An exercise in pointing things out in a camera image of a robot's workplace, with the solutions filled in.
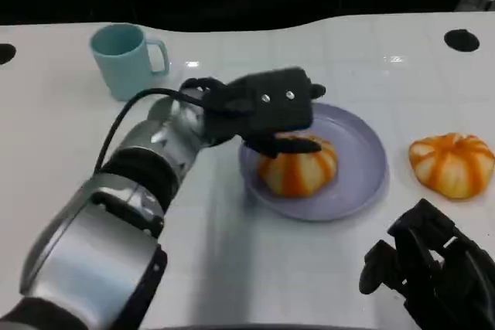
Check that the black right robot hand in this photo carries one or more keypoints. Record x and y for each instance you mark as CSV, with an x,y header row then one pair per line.
x,y
452,279

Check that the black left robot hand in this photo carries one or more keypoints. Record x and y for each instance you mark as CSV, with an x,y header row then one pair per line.
x,y
220,113

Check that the orange white toy bread roll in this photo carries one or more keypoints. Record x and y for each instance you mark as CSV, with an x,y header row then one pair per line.
x,y
298,175
450,167

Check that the pale green mug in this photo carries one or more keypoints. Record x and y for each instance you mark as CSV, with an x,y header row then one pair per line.
x,y
121,73

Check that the lilac plate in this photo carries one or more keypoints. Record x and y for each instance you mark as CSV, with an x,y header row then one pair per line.
x,y
356,160

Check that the black round table grommet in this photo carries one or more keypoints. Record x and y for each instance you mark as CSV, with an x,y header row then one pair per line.
x,y
461,40
5,54

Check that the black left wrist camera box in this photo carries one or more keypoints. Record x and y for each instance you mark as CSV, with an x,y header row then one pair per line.
x,y
278,106

